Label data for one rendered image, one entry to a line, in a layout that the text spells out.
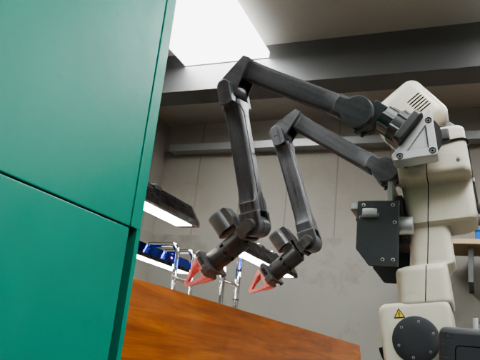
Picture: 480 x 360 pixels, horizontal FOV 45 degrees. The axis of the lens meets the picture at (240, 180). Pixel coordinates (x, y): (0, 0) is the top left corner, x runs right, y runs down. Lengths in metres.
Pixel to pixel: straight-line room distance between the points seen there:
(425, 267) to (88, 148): 0.83
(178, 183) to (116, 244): 4.07
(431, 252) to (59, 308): 0.91
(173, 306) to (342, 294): 3.18
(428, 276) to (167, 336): 0.61
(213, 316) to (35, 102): 0.72
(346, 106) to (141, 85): 0.54
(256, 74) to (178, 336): 0.72
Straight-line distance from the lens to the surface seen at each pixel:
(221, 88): 1.59
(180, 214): 1.81
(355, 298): 4.33
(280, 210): 4.62
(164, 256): 2.80
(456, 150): 1.48
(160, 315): 1.20
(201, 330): 1.35
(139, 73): 1.09
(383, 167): 1.80
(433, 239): 1.49
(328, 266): 4.41
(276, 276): 1.86
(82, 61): 0.97
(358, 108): 1.41
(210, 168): 4.97
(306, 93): 1.50
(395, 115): 1.40
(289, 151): 1.93
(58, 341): 0.91
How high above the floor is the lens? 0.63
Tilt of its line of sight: 17 degrees up
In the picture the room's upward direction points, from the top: 6 degrees clockwise
